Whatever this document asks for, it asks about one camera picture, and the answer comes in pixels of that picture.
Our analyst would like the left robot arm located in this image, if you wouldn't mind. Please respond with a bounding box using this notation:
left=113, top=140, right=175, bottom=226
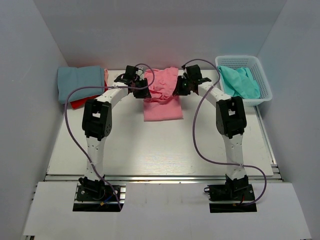
left=82, top=63, right=151, bottom=182

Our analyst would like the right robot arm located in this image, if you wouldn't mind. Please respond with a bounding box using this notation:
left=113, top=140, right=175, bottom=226
left=173, top=64, right=249, bottom=192

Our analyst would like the folded light pink t shirt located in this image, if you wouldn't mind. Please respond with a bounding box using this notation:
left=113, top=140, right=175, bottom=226
left=103, top=68, right=109, bottom=83

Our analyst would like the teal t shirt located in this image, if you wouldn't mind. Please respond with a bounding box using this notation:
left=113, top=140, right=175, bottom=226
left=218, top=65, right=261, bottom=99

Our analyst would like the white plastic basket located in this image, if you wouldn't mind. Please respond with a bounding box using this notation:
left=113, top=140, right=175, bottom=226
left=215, top=55, right=273, bottom=107

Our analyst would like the folded red t shirt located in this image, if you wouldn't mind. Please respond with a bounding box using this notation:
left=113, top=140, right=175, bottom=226
left=69, top=82, right=108, bottom=109

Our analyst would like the folded blue-grey t shirt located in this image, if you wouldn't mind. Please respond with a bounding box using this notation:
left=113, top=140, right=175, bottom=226
left=57, top=65, right=105, bottom=104

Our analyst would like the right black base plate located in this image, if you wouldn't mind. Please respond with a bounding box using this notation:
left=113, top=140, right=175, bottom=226
left=203, top=184, right=257, bottom=214

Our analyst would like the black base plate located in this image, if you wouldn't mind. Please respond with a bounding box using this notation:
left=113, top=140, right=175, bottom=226
left=72, top=185, right=121, bottom=213
left=203, top=184, right=257, bottom=214

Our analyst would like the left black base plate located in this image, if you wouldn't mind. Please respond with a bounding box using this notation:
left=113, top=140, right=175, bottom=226
left=72, top=185, right=121, bottom=213

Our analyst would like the aluminium table rail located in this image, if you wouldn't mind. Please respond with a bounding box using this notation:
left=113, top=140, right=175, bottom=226
left=44, top=174, right=283, bottom=184

